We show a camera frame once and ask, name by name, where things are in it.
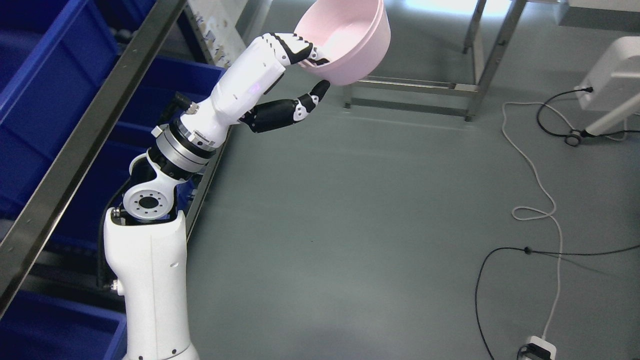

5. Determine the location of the stainless steel table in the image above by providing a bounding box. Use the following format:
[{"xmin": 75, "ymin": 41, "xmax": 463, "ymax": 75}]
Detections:
[{"xmin": 342, "ymin": 0, "xmax": 527, "ymax": 122}]

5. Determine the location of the blue storage bin lower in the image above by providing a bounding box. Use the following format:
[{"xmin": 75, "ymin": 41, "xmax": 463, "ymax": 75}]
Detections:
[{"xmin": 0, "ymin": 291, "xmax": 127, "ymax": 360}]

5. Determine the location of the blue storage bin middle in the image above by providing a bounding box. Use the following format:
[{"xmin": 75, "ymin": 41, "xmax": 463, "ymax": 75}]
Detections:
[{"xmin": 49, "ymin": 56, "xmax": 225, "ymax": 251}]

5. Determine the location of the white floor cable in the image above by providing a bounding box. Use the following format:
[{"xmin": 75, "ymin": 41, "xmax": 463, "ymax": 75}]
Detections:
[{"xmin": 501, "ymin": 101, "xmax": 564, "ymax": 346}]

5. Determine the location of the caster wheel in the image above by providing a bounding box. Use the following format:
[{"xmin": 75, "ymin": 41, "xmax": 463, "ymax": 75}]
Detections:
[{"xmin": 564, "ymin": 129, "xmax": 584, "ymax": 147}]

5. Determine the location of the white machine on stand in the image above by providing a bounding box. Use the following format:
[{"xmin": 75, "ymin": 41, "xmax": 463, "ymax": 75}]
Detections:
[{"xmin": 576, "ymin": 36, "xmax": 640, "ymax": 138}]

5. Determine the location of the white sign board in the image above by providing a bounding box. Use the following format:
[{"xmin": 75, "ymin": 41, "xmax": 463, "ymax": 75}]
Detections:
[{"xmin": 187, "ymin": 0, "xmax": 273, "ymax": 69}]

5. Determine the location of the white power adapter on floor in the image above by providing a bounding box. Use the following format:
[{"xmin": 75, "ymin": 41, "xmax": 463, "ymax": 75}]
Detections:
[{"xmin": 516, "ymin": 335, "xmax": 557, "ymax": 360}]

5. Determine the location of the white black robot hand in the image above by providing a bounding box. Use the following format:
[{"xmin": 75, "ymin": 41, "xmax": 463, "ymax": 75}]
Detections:
[{"xmin": 178, "ymin": 32, "xmax": 331, "ymax": 148}]

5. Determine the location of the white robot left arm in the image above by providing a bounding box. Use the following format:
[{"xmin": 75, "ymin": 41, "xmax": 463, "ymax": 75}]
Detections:
[{"xmin": 103, "ymin": 91, "xmax": 254, "ymax": 360}]

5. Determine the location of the blue storage bin upper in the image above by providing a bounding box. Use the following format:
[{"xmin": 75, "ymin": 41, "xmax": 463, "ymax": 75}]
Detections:
[{"xmin": 0, "ymin": 0, "xmax": 120, "ymax": 216}]

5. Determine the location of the black power cable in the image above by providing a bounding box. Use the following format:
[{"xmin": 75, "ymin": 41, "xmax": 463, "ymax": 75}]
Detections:
[{"xmin": 536, "ymin": 87, "xmax": 640, "ymax": 142}]

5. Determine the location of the blue storage bin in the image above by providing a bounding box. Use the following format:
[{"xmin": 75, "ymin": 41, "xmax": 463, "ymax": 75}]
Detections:
[
  {"xmin": 49, "ymin": 56, "xmax": 225, "ymax": 251},
  {"xmin": 0, "ymin": 291, "xmax": 127, "ymax": 360},
  {"xmin": 0, "ymin": 0, "xmax": 120, "ymax": 216}
]

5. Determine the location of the metal shelf rail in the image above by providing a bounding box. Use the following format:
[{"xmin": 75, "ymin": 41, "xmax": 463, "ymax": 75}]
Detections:
[{"xmin": 1, "ymin": 0, "xmax": 187, "ymax": 314}]

